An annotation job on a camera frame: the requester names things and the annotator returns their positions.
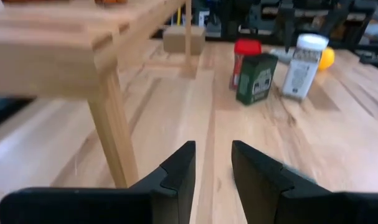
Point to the slatted wooden shelf rack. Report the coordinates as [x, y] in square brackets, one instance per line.
[51, 46]

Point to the orange taco seasoning packet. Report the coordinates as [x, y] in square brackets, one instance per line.
[111, 1]

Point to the green black pepper tin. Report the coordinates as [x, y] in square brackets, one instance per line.
[257, 81]

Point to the white-lidded bagel seasoning jar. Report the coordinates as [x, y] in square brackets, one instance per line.
[300, 74]

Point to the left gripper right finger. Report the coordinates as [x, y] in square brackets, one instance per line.
[285, 202]

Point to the brown cardboard box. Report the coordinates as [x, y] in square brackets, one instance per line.
[176, 40]

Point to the red-lidded smoked paprika tin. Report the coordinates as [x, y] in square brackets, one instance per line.
[246, 48]

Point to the yellow lemon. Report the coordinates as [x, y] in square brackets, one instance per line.
[328, 59]

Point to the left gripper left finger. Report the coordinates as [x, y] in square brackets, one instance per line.
[114, 205]

